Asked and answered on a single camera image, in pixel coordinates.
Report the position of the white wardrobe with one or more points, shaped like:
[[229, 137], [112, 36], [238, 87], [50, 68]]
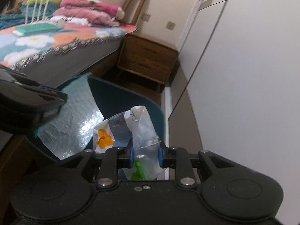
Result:
[[236, 92]]

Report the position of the pink folded blanket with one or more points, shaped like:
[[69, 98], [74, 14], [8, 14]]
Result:
[[114, 11]]

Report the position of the light pink folded garment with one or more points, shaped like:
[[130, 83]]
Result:
[[84, 17]]

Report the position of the white wifi router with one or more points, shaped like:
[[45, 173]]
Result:
[[37, 21]]

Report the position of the wooden bed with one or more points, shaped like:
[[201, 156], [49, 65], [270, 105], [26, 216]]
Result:
[[54, 70]]

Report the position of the clear plastic bag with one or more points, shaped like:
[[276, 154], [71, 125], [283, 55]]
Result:
[[136, 125]]

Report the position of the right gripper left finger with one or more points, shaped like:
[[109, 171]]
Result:
[[115, 158]]

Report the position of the teal quilt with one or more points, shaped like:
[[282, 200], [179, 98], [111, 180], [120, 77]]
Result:
[[18, 16]]

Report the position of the teal grid tray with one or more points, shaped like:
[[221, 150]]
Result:
[[37, 27]]

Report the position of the silver foil bubble bag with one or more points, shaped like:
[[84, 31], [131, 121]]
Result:
[[71, 131]]

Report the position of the dark teal trash bin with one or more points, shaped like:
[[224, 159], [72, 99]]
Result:
[[112, 100]]

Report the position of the wall socket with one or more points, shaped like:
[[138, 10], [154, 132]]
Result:
[[170, 25], [145, 17]]

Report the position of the floral bed sheet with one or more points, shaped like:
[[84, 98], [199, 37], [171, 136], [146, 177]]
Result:
[[18, 52]]

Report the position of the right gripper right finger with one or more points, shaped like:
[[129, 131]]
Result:
[[177, 158]]

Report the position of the wall socket left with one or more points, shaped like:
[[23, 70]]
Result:
[[145, 17]]

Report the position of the wall socket right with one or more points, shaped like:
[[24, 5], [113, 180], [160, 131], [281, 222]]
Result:
[[170, 25]]

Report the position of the wooden nightstand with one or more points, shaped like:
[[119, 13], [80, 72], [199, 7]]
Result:
[[148, 57]]

